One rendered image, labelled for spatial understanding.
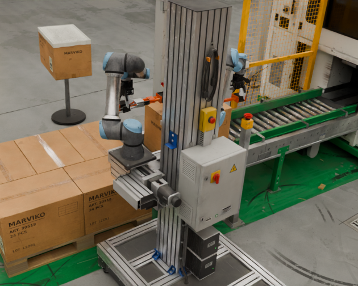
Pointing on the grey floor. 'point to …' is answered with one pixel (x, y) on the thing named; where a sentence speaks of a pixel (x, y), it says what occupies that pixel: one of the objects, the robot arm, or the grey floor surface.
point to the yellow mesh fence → (288, 53)
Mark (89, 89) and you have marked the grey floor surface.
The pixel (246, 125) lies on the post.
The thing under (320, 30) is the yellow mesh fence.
